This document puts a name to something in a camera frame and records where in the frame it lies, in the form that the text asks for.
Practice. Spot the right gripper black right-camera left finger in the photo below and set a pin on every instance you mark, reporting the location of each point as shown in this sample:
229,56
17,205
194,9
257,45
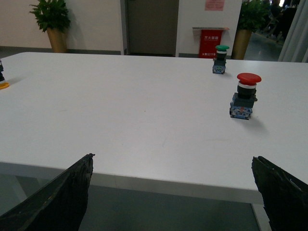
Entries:
60,205

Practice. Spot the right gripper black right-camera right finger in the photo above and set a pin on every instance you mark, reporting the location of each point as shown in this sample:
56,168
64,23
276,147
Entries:
285,197

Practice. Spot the yellow mushroom push button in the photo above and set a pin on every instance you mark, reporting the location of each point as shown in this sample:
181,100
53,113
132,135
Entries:
3,83

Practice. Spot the red mushroom push button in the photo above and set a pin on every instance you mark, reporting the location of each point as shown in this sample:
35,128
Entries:
243,100

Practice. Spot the green mushroom push button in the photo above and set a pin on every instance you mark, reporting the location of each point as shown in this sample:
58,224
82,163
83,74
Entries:
219,66

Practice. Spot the grey curtain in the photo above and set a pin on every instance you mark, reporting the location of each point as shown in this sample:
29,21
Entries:
295,48

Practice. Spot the red fire extinguisher box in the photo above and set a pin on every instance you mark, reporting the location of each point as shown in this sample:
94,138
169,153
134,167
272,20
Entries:
210,37

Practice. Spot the left potted plant gold vase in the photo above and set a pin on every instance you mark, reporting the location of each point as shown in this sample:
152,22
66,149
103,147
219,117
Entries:
52,18

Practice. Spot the potted plant gold vase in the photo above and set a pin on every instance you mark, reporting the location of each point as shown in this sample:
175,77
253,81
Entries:
52,18
251,18

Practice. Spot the right potted plant gold vase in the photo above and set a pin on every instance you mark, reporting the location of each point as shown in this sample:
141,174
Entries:
251,18

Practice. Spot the grey door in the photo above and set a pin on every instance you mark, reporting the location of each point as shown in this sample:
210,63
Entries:
152,27

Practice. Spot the pink wall notice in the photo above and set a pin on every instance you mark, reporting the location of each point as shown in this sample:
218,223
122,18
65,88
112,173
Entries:
214,5

